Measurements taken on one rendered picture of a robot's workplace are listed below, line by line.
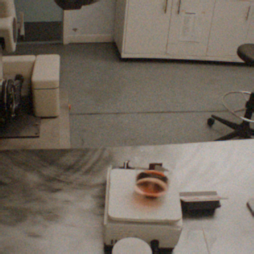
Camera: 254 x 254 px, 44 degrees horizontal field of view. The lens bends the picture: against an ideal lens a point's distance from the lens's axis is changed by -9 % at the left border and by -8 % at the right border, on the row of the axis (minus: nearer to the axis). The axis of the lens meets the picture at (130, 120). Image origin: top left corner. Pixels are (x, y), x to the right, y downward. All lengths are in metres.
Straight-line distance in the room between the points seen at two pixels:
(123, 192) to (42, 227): 0.17
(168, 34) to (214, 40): 0.47
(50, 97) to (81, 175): 0.86
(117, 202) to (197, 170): 0.28
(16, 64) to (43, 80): 0.28
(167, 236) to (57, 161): 0.32
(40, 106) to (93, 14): 2.06
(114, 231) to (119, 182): 0.09
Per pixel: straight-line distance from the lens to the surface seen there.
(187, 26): 3.11
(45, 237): 0.62
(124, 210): 0.54
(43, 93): 1.54
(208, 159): 0.82
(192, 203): 0.67
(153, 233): 0.56
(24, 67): 1.74
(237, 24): 3.31
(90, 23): 3.53
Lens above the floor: 1.24
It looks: 33 degrees down
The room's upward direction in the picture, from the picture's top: 6 degrees clockwise
